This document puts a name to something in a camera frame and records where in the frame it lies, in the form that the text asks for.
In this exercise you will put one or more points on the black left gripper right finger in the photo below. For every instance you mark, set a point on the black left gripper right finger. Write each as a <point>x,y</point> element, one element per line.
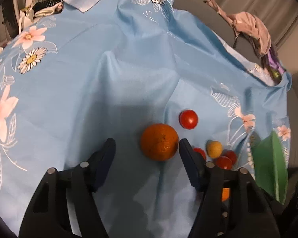
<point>245,214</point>

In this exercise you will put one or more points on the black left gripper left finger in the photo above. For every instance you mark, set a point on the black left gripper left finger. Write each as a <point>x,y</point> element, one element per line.
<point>47,214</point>

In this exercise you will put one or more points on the red cherry tomato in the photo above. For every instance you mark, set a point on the red cherry tomato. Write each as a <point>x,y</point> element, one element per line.
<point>200,151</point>
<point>188,119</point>
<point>224,162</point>
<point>232,156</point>

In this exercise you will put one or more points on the small yellow-orange kumquat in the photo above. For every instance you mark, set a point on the small yellow-orange kumquat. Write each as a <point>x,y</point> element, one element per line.
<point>214,149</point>

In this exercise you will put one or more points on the large orange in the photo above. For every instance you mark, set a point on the large orange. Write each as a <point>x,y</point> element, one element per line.
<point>159,142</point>

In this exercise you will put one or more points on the green bowl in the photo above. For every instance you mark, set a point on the green bowl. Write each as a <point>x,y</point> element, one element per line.
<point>270,167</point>

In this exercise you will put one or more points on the purple cloth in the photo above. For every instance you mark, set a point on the purple cloth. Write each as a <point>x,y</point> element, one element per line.
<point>272,65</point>

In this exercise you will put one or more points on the light blue floral cloth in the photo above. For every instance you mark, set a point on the light blue floral cloth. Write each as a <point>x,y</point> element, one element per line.
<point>107,69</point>

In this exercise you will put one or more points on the pinkish grey crumpled garment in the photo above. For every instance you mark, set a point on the pinkish grey crumpled garment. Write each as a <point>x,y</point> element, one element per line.
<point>247,24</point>

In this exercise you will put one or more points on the black and white floral cloth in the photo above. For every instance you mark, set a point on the black and white floral cloth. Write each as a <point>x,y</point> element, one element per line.
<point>37,10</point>

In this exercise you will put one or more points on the grey sofa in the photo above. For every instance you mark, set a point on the grey sofa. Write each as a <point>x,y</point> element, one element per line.
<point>217,24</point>

